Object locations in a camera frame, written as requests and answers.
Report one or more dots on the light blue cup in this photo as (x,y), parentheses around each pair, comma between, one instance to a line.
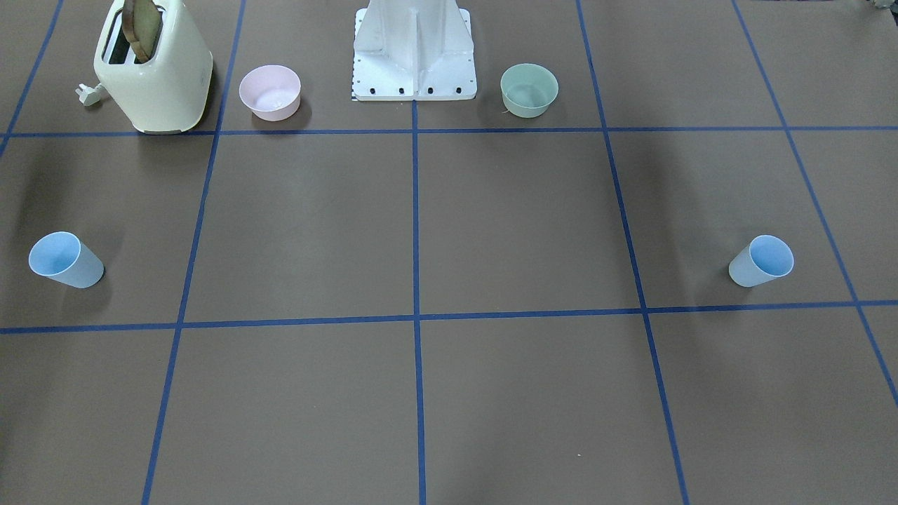
(765,258)
(62,256)

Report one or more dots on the green bowl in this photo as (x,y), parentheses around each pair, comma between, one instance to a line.
(528,90)

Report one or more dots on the pink bowl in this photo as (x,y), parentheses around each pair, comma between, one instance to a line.
(272,93)

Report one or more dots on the cream toaster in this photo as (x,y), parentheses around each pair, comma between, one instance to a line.
(166,94)

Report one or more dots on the bread slice in toaster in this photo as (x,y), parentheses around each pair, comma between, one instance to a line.
(141,25)

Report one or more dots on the white toaster plug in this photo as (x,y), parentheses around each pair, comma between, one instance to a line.
(91,95)

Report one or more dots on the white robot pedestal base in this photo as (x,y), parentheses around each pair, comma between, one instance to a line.
(413,50)

